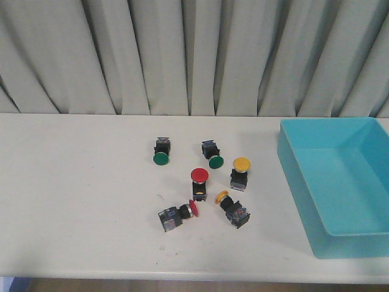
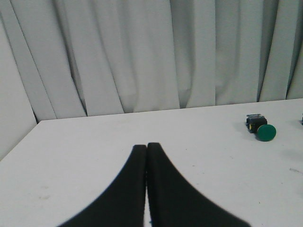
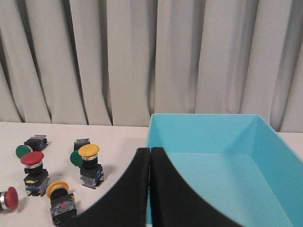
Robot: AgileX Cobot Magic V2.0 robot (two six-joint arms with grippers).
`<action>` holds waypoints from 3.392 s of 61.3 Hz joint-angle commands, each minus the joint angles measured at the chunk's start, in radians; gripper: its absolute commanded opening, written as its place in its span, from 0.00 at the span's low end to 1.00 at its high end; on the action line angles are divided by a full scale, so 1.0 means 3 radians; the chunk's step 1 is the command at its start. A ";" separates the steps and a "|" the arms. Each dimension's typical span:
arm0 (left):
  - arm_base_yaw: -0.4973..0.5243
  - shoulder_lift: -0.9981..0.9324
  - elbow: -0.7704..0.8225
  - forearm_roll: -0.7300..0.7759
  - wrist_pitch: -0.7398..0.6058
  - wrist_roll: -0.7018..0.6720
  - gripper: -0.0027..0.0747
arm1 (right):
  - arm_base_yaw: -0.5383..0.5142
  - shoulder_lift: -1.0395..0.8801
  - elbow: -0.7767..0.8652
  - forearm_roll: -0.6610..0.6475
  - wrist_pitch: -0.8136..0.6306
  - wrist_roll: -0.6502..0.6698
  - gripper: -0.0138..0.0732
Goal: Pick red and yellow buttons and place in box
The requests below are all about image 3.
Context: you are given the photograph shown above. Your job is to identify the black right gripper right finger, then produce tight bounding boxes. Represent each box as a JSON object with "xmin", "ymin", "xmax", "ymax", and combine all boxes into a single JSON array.
[{"xmin": 150, "ymin": 147, "xmax": 239, "ymax": 227}]

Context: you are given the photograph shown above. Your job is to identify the white pleated curtain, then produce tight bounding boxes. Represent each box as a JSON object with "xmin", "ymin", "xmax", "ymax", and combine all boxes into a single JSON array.
[{"xmin": 0, "ymin": 0, "xmax": 303, "ymax": 132}]

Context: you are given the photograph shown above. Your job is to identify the green button near centre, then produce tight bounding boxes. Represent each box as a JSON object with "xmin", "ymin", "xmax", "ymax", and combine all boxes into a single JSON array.
[{"xmin": 70, "ymin": 138, "xmax": 90, "ymax": 166}]

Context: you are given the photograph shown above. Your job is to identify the green button far left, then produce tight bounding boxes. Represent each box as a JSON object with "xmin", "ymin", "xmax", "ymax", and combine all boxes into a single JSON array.
[{"xmin": 15, "ymin": 134, "xmax": 48, "ymax": 159}]

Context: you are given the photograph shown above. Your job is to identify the yellow button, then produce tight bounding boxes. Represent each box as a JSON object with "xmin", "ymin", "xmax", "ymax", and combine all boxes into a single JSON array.
[
  {"xmin": 78, "ymin": 144, "xmax": 104, "ymax": 189},
  {"xmin": 46, "ymin": 181, "xmax": 77, "ymax": 227}
]

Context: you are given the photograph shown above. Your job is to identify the green button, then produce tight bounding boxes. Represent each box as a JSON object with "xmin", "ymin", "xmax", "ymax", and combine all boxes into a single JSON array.
[
  {"xmin": 70, "ymin": 138, "xmax": 90, "ymax": 166},
  {"xmin": 15, "ymin": 134, "xmax": 48, "ymax": 159}
]

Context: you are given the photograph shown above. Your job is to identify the red button lying down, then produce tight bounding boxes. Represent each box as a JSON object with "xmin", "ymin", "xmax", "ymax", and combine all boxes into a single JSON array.
[{"xmin": 0, "ymin": 186, "xmax": 18, "ymax": 211}]

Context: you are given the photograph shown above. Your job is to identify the yellow button lying down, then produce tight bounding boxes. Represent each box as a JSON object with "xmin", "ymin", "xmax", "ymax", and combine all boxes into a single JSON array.
[{"xmin": 46, "ymin": 181, "xmax": 77, "ymax": 227}]

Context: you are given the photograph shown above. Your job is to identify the red button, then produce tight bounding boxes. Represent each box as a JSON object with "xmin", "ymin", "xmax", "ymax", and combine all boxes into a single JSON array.
[
  {"xmin": 0, "ymin": 186, "xmax": 18, "ymax": 211},
  {"xmin": 20, "ymin": 151, "xmax": 50, "ymax": 196}
]

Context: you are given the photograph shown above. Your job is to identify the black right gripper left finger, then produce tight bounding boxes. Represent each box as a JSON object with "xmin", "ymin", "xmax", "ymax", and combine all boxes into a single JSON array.
[{"xmin": 62, "ymin": 148, "xmax": 151, "ymax": 227}]

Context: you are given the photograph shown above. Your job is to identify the light blue plastic box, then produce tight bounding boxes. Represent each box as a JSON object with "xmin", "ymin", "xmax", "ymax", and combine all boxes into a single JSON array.
[{"xmin": 147, "ymin": 113, "xmax": 303, "ymax": 227}]

